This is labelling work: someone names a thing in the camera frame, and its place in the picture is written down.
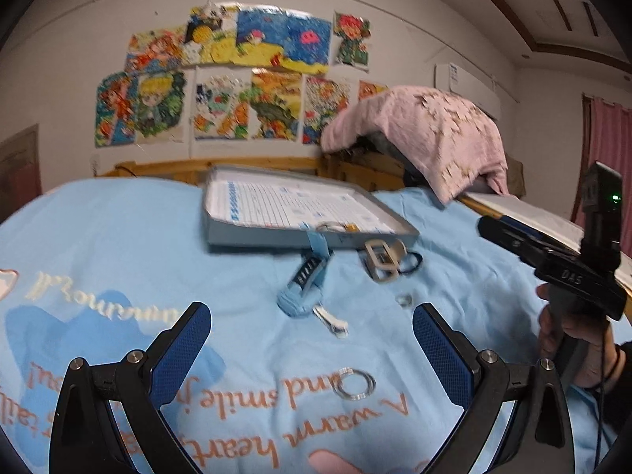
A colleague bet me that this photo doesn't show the black hair tie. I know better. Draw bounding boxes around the black hair tie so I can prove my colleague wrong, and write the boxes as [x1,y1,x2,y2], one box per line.
[397,250,425,275]

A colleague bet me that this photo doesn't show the silver bangle rings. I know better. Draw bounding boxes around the silver bangle rings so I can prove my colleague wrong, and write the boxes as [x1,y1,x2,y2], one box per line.
[331,367,377,401]

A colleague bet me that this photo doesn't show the person's right hand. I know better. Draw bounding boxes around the person's right hand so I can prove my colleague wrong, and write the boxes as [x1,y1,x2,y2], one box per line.
[537,284,624,391]

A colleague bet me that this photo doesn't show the pink curtain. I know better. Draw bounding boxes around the pink curtain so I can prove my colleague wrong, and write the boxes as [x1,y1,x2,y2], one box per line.
[572,95,631,227]

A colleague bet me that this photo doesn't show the pink floral blanket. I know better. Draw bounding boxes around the pink floral blanket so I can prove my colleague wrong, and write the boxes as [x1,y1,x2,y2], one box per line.
[320,86,509,205]

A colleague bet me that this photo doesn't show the white air conditioner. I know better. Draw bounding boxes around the white air conditioner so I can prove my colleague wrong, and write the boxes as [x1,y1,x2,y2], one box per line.
[434,63,501,121]

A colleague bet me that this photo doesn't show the light blue cartoon bedsheet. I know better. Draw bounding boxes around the light blue cartoon bedsheet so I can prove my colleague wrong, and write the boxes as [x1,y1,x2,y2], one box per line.
[1,179,543,473]

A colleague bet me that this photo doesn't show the brown wooden door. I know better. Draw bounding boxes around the brown wooden door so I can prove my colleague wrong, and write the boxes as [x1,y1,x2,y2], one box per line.
[0,124,43,222]

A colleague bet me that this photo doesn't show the grey shallow cardboard box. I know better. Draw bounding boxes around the grey shallow cardboard box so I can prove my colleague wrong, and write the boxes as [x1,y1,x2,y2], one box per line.
[203,169,419,249]

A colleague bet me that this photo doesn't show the black camera module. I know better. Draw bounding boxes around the black camera module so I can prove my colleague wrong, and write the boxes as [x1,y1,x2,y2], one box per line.
[581,162,623,273]

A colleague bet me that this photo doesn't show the wall drawings collage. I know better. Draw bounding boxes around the wall drawings collage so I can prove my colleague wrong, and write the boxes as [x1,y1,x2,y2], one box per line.
[94,2,386,148]

